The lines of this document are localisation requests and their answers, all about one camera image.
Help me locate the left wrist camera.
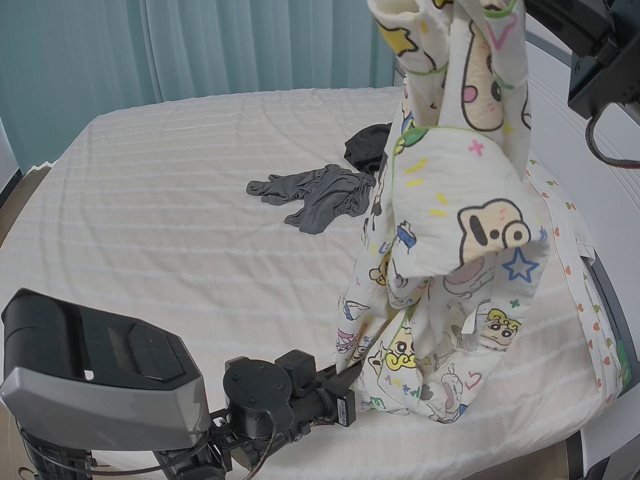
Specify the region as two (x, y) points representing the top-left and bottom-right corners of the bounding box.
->
(276, 349), (321, 400)

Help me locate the dark grey garment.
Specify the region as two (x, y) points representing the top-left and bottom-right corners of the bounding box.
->
(246, 164), (377, 234)

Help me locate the blue-green curtain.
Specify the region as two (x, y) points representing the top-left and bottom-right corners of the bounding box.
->
(0, 0), (401, 119)

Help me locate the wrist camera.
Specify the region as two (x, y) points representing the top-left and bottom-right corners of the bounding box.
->
(276, 349), (321, 400)
(567, 33), (640, 119)

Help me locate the white printed pyjama top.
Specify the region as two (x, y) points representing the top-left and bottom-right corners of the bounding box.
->
(332, 0), (551, 425)

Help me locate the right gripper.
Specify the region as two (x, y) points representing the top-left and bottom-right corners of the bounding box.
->
(511, 0), (640, 55)

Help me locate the bed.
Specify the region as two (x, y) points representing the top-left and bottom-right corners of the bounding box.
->
(0, 15), (640, 480)

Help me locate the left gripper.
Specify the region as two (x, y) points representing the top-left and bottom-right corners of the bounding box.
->
(291, 387), (359, 432)

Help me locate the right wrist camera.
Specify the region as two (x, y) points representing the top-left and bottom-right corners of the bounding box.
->
(567, 33), (640, 119)

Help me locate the black garment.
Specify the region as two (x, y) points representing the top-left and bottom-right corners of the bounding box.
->
(344, 123), (393, 175)

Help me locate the black cable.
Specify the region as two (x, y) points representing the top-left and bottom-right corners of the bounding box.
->
(585, 104), (640, 169)

